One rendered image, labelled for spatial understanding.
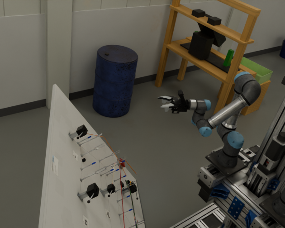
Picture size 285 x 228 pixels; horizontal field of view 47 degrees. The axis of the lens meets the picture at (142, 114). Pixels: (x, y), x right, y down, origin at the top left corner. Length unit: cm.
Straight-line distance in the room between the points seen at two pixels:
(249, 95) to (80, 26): 275
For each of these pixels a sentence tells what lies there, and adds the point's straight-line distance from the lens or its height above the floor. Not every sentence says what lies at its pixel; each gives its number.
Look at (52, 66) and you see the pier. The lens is 433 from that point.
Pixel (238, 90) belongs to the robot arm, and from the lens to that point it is 226.
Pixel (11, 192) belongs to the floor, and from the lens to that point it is 361.
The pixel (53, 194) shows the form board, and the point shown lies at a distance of 139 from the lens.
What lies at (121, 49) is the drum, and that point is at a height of 85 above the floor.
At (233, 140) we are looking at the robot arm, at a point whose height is 138.
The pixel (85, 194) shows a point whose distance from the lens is 156.
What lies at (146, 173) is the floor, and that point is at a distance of 384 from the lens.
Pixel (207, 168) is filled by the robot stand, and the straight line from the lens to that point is 245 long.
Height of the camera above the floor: 272
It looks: 35 degrees down
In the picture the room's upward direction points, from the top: 11 degrees clockwise
